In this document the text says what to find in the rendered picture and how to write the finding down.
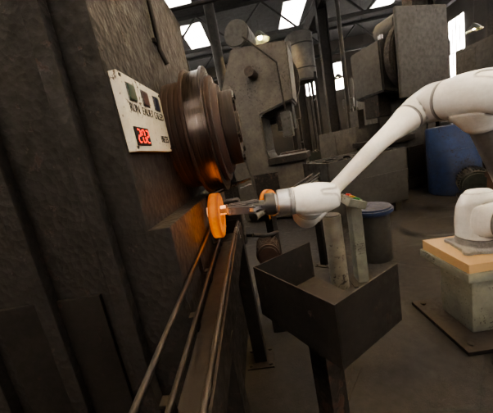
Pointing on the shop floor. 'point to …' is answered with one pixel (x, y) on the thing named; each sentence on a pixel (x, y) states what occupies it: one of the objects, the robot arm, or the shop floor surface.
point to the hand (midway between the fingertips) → (217, 211)
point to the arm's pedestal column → (476, 314)
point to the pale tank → (304, 58)
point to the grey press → (401, 74)
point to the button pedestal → (357, 240)
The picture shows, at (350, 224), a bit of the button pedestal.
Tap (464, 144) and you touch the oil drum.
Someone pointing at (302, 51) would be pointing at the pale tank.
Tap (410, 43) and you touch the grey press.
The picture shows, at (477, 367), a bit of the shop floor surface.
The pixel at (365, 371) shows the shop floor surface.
